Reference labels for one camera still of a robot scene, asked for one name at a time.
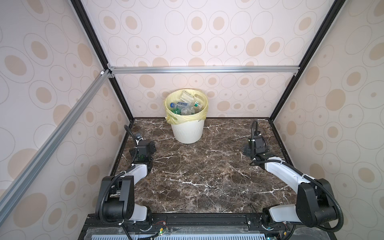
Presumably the clear crushed bottle white cap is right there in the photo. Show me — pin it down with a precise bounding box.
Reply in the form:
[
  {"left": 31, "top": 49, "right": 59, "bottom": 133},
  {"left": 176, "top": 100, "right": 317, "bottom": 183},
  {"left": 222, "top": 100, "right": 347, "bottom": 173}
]
[{"left": 181, "top": 108, "right": 195, "bottom": 116}]

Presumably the soda water bottle blue cap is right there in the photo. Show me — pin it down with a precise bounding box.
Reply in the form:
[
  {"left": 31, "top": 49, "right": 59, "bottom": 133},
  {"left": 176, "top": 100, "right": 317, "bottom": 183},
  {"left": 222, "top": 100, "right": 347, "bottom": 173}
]
[{"left": 170, "top": 102, "right": 191, "bottom": 110}]

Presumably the clear bottle green ring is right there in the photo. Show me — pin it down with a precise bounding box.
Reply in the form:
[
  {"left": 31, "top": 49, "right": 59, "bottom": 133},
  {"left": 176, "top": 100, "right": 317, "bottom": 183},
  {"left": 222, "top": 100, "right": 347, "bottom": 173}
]
[{"left": 179, "top": 90, "right": 203, "bottom": 110}]

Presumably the green bottle yellow cap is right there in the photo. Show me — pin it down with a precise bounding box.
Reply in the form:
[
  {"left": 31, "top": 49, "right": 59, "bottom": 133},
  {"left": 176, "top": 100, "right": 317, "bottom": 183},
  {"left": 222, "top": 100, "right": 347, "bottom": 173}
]
[{"left": 171, "top": 108, "right": 182, "bottom": 115}]

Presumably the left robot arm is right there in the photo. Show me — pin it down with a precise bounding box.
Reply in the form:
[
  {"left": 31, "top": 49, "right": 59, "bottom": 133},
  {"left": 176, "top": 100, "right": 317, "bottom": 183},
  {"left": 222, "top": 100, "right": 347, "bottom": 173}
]
[{"left": 95, "top": 125, "right": 157, "bottom": 224}]

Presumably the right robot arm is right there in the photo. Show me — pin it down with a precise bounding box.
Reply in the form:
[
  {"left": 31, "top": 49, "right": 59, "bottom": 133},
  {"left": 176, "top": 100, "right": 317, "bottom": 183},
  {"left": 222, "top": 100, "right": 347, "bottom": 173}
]
[{"left": 243, "top": 120, "right": 344, "bottom": 233}]

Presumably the white plastic waste bin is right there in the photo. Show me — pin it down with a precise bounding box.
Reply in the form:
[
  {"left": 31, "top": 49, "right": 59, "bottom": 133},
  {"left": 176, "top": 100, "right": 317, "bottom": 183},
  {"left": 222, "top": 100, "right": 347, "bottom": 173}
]
[{"left": 171, "top": 120, "right": 205, "bottom": 144}]

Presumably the yellow bin liner bag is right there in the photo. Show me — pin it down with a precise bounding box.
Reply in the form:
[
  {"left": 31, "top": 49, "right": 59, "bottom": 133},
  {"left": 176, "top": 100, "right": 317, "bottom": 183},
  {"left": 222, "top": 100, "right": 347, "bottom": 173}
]
[{"left": 164, "top": 89, "right": 209, "bottom": 125}]

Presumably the horizontal aluminium rail back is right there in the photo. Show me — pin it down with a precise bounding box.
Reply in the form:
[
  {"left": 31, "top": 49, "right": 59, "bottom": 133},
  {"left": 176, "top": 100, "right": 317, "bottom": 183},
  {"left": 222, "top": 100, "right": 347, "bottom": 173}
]
[{"left": 102, "top": 65, "right": 300, "bottom": 77}]

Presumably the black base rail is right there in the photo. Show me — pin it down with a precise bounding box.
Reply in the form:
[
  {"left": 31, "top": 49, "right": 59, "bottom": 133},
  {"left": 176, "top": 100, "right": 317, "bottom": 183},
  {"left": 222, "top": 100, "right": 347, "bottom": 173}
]
[{"left": 79, "top": 213, "right": 336, "bottom": 240}]

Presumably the black frame post left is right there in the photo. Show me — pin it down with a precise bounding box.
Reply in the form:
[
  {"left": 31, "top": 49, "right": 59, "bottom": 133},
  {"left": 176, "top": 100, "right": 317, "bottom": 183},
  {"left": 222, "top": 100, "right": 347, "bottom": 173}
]
[{"left": 70, "top": 0, "right": 135, "bottom": 123}]

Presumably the black frame post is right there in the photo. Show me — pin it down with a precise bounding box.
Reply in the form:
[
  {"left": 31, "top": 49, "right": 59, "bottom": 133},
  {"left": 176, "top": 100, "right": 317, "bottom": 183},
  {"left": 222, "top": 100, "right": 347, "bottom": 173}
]
[
  {"left": 70, "top": 0, "right": 135, "bottom": 123},
  {"left": 270, "top": 0, "right": 346, "bottom": 122}
]

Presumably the aluminium rail left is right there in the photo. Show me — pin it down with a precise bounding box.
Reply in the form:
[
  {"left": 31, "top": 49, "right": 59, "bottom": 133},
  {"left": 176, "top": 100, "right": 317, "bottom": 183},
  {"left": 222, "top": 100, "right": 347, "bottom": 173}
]
[{"left": 1, "top": 69, "right": 111, "bottom": 225}]

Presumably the black frame post right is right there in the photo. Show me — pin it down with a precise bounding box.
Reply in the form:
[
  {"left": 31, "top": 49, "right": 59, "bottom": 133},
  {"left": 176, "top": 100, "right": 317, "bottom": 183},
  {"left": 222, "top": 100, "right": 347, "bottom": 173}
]
[{"left": 270, "top": 0, "right": 346, "bottom": 122}]

